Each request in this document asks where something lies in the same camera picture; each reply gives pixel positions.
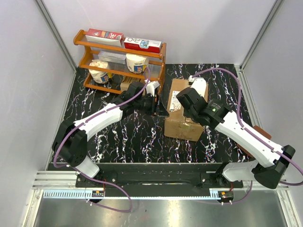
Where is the tan carton left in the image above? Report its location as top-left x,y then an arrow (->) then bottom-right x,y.
120,77 -> 140,91

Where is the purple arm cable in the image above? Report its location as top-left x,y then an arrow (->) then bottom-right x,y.
191,68 -> 303,186
52,67 -> 152,177

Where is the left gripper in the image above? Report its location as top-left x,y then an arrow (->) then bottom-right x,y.
134,94 -> 169,117

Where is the white cup lower left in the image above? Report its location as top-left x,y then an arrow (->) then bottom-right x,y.
89,59 -> 112,84

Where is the red white toothpaste box right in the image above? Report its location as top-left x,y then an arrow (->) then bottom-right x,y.
124,37 -> 162,53

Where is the grey flat box on shelf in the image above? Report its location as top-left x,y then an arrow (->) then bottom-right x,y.
98,51 -> 126,64

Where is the brown sponge pack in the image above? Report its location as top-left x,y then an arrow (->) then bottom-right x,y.
236,125 -> 272,158

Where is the white cup middle shelf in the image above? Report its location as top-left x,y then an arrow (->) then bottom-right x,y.
126,53 -> 149,74

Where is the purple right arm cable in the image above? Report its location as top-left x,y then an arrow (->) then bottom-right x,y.
191,68 -> 303,186

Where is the brown cardboard express box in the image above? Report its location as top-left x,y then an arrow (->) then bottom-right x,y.
164,79 -> 204,142

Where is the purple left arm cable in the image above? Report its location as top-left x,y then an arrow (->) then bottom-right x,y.
52,67 -> 152,177

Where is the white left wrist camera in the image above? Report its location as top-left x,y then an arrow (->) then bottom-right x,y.
145,81 -> 160,96

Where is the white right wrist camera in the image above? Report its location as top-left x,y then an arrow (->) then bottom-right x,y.
188,76 -> 207,97

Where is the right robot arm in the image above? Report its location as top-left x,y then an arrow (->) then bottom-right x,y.
176,87 -> 295,189

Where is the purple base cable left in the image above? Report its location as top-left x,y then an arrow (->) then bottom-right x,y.
89,176 -> 134,212

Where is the orange wooden shelf rack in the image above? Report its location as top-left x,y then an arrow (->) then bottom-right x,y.
73,30 -> 167,94

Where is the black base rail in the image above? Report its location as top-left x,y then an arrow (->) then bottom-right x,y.
47,162 -> 244,198

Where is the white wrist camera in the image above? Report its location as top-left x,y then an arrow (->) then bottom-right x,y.
145,81 -> 160,96
188,76 -> 207,97

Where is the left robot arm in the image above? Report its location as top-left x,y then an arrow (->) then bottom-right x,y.
52,81 -> 169,187

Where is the red toothpaste box left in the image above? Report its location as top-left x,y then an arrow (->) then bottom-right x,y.
85,28 -> 125,47

